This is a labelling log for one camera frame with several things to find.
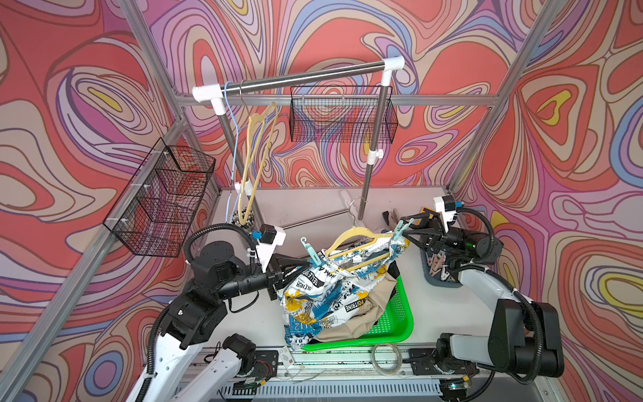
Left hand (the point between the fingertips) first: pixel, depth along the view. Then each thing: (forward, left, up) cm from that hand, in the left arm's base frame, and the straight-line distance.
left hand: (308, 267), depth 55 cm
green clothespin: (+14, -24, -3) cm, 28 cm away
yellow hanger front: (+4, -5, -1) cm, 6 cm away
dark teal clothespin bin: (+12, -43, -31) cm, 55 cm away
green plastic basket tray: (-2, -27, -34) cm, 44 cm away
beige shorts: (-5, -14, -26) cm, 30 cm away
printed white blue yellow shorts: (+3, -7, -18) cm, 19 cm away
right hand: (+13, -25, -6) cm, 29 cm away
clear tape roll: (-15, -21, -35) cm, 43 cm away
